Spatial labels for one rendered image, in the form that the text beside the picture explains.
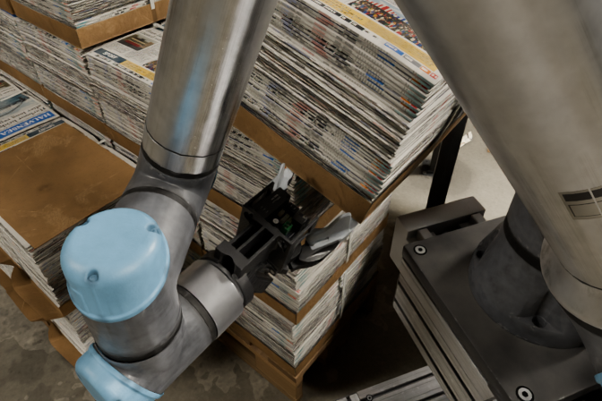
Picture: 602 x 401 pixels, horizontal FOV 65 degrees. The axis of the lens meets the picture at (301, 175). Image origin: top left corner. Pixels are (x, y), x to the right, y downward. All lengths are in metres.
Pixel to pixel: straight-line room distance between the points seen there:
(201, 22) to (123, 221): 0.16
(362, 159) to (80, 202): 0.67
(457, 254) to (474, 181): 1.45
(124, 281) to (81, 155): 0.86
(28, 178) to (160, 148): 0.78
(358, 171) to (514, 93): 0.38
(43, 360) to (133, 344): 1.20
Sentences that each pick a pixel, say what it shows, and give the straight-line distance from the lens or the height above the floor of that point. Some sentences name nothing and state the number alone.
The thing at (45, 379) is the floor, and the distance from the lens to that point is 1.58.
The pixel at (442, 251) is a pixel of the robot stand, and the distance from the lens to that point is 0.62.
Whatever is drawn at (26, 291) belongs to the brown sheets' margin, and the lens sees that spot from 1.25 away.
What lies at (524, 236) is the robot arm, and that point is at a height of 0.93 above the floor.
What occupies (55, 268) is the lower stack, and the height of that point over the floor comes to 0.51.
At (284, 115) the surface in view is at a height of 0.94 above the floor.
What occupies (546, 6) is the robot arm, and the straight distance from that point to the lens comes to 0.20.
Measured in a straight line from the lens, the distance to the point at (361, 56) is 0.52.
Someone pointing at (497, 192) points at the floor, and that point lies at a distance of 2.04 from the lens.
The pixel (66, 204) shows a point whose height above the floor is 0.60.
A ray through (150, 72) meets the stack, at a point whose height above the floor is 0.83.
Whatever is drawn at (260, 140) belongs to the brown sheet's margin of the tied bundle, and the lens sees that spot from 0.66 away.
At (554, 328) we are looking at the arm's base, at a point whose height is 0.84.
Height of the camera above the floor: 1.27
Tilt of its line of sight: 40 degrees down
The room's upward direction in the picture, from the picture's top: straight up
